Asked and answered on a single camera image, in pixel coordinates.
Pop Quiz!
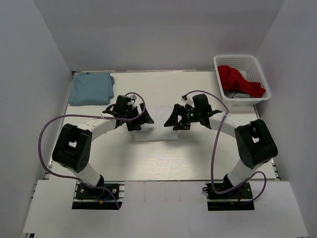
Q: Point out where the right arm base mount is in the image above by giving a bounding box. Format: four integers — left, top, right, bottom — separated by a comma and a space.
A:
202, 183, 255, 211

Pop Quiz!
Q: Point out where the folded light blue t-shirt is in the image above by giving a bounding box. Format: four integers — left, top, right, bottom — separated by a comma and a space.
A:
68, 72, 114, 106

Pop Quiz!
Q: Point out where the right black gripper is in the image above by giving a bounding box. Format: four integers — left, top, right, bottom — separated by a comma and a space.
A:
164, 104, 202, 130

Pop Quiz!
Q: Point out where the white plastic basket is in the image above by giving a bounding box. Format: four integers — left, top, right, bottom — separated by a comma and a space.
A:
213, 55, 271, 106

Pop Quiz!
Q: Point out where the red t-shirt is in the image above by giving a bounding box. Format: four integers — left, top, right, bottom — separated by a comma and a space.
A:
217, 65, 266, 98

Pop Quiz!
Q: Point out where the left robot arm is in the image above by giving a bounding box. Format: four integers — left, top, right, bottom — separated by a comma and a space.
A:
52, 95, 154, 198

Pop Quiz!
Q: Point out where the white t-shirt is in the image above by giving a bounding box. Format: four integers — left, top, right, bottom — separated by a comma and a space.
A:
132, 106, 178, 142

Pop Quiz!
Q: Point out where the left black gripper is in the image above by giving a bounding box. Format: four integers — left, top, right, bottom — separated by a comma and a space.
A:
123, 103, 154, 131

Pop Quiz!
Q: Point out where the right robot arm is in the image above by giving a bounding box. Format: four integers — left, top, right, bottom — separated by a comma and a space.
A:
164, 90, 278, 198

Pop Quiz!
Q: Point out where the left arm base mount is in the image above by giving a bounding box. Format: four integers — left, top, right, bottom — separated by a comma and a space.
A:
72, 181, 125, 210

